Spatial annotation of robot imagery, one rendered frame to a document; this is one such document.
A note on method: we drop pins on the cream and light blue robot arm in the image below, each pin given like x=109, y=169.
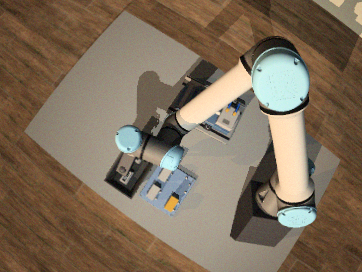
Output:
x=280, y=80

